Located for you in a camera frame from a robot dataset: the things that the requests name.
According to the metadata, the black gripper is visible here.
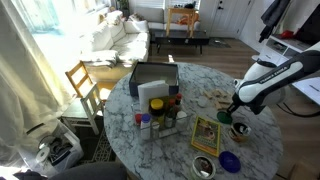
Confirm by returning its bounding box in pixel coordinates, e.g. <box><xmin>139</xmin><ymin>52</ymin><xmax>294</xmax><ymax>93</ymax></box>
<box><xmin>226</xmin><ymin>92</ymin><xmax>247</xmax><ymax>117</ymax></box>

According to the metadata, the round green plastic lid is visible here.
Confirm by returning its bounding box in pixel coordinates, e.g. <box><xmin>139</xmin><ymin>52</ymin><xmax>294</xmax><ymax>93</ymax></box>
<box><xmin>216</xmin><ymin>110</ymin><xmax>234</xmax><ymax>125</ymax></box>

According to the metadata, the jar with white lid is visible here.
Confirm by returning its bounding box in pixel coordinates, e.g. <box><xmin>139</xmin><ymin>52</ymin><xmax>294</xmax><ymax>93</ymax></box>
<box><xmin>175</xmin><ymin>110</ymin><xmax>189</xmax><ymax>133</ymax></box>

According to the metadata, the round blue plastic lid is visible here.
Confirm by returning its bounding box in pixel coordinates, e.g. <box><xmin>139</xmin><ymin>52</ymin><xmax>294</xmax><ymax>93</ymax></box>
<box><xmin>218</xmin><ymin>150</ymin><xmax>242</xmax><ymax>174</ymax></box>

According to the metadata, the open tin can green label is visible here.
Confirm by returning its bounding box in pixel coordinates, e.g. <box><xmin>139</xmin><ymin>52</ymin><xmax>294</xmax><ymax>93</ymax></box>
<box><xmin>190</xmin><ymin>154</ymin><xmax>217</xmax><ymax>180</ymax></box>

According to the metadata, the jar with yellow lid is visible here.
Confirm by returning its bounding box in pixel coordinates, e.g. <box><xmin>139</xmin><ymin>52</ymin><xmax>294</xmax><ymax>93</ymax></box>
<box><xmin>149</xmin><ymin>98</ymin><xmax>165</xmax><ymax>118</ymax></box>

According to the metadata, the white round coaster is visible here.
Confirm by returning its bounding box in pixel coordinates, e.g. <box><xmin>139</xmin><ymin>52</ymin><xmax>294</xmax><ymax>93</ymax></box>
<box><xmin>197</xmin><ymin>96</ymin><xmax>209</xmax><ymax>109</ymax></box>

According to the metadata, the yellow dog picture book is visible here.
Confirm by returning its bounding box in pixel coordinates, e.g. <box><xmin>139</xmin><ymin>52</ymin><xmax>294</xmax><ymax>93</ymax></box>
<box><xmin>190</xmin><ymin>115</ymin><xmax>222</xmax><ymax>158</ymax></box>

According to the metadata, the small sauce bottle red cap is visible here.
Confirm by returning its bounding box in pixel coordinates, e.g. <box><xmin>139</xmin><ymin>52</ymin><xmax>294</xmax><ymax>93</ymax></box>
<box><xmin>174</xmin><ymin>92</ymin><xmax>184</xmax><ymax>114</ymax></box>

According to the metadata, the tall sauce bottle red cap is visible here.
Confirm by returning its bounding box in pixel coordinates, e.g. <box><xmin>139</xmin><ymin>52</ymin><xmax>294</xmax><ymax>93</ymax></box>
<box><xmin>165</xmin><ymin>98</ymin><xmax>178</xmax><ymax>129</ymax></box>

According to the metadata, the dark door mat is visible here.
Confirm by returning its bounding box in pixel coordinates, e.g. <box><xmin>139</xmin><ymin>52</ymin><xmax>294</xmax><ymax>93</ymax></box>
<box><xmin>207</xmin><ymin>37</ymin><xmax>232</xmax><ymax>50</ymax></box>

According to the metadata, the condiment bottle cluster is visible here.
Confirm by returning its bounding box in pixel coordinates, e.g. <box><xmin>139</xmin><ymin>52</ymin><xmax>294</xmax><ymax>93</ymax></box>
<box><xmin>132</xmin><ymin>101</ymin><xmax>194</xmax><ymax>145</ymax></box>

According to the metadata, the small glass shaker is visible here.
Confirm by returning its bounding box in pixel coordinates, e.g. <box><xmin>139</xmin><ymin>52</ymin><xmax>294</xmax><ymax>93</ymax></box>
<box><xmin>151</xmin><ymin>121</ymin><xmax>161</xmax><ymax>140</ymax></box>

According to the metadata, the white paper napkin stack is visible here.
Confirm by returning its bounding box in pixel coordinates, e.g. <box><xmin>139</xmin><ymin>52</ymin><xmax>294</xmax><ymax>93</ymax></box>
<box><xmin>137</xmin><ymin>79</ymin><xmax>170</xmax><ymax>113</ymax></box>

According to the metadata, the dark blue cardboard box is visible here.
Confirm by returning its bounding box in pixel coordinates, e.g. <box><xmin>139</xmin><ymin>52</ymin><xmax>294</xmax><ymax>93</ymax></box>
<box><xmin>128</xmin><ymin>61</ymin><xmax>180</xmax><ymax>98</ymax></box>

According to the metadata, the white bottle blue cap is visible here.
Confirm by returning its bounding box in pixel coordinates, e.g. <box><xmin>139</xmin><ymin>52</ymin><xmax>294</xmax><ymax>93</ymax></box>
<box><xmin>139</xmin><ymin>113</ymin><xmax>153</xmax><ymax>141</ymax></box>

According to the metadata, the black coffee table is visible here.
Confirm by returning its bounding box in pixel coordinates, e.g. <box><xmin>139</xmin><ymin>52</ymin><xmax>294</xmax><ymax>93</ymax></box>
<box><xmin>153</xmin><ymin>29</ymin><xmax>211</xmax><ymax>56</ymax></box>

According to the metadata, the white door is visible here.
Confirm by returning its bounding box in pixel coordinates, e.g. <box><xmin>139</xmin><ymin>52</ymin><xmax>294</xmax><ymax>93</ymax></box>
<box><xmin>207</xmin><ymin>0</ymin><xmax>248</xmax><ymax>39</ymax></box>

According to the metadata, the red object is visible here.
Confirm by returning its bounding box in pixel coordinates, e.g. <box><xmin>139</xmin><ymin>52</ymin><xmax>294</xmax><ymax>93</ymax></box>
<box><xmin>279</xmin><ymin>29</ymin><xmax>295</xmax><ymax>40</ymax></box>

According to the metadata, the small red capped container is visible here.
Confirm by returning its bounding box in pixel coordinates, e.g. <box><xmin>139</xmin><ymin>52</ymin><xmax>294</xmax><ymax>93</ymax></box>
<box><xmin>134</xmin><ymin>113</ymin><xmax>144</xmax><ymax>127</ymax></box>

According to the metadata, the brown cardboard box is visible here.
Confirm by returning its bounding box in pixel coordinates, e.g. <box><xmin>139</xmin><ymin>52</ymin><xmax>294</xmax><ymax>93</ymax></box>
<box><xmin>287</xmin><ymin>155</ymin><xmax>320</xmax><ymax>180</ymax></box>

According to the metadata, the orange toy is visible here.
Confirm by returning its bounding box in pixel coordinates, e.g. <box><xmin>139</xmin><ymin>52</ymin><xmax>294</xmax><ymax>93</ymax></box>
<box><xmin>176</xmin><ymin>13</ymin><xmax>202</xmax><ymax>27</ymax></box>

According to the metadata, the dark hanging coat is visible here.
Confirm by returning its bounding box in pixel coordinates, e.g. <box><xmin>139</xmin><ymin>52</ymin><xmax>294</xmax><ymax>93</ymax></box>
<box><xmin>258</xmin><ymin>0</ymin><xmax>292</xmax><ymax>44</ymax></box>

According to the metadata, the yellow wooden side table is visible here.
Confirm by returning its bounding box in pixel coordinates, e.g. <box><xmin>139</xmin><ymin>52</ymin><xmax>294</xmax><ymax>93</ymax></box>
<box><xmin>165</xmin><ymin>7</ymin><xmax>197</xmax><ymax>39</ymax></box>

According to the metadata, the black television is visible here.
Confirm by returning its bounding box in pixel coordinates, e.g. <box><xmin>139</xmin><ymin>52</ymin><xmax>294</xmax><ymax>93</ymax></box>
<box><xmin>294</xmin><ymin>12</ymin><xmax>320</xmax><ymax>46</ymax></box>

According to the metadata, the white sofa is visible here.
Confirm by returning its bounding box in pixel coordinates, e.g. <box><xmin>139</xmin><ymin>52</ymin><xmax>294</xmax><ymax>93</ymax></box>
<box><xmin>79</xmin><ymin>6</ymin><xmax>166</xmax><ymax>83</ymax></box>

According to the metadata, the patterned throw pillow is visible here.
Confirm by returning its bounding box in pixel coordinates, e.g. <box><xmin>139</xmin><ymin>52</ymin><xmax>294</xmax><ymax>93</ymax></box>
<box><xmin>128</xmin><ymin>12</ymin><xmax>150</xmax><ymax>23</ymax></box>

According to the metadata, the patterned floor rug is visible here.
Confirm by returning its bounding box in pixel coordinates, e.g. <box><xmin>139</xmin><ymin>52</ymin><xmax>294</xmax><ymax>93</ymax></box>
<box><xmin>90</xmin><ymin>128</ymin><xmax>118</xmax><ymax>164</ymax></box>

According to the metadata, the green house plant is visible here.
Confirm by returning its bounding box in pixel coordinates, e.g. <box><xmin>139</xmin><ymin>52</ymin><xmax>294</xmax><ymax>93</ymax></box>
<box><xmin>117</xmin><ymin>0</ymin><xmax>132</xmax><ymax>12</ymax></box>

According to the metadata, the wooden dining chair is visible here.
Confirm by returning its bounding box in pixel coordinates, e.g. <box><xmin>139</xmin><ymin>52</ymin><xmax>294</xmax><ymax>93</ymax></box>
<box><xmin>60</xmin><ymin>60</ymin><xmax>105</xmax><ymax>136</ymax></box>

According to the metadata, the dark upholstered chair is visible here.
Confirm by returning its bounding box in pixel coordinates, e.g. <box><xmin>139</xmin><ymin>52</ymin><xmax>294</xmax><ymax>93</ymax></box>
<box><xmin>49</xmin><ymin>161</ymin><xmax>128</xmax><ymax>180</ymax></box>

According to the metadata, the clear plastic storage bin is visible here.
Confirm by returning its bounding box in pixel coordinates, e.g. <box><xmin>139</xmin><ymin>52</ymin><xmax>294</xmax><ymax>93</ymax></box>
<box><xmin>33</xmin><ymin>130</ymin><xmax>85</xmax><ymax>176</ymax></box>

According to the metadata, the sheer white curtain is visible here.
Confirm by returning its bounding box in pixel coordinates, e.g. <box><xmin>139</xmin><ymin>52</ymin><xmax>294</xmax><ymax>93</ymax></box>
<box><xmin>0</xmin><ymin>0</ymin><xmax>74</xmax><ymax>169</ymax></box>

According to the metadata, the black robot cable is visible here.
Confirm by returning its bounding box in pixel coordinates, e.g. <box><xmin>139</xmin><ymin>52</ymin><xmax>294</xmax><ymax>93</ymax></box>
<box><xmin>275</xmin><ymin>102</ymin><xmax>320</xmax><ymax>119</ymax></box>

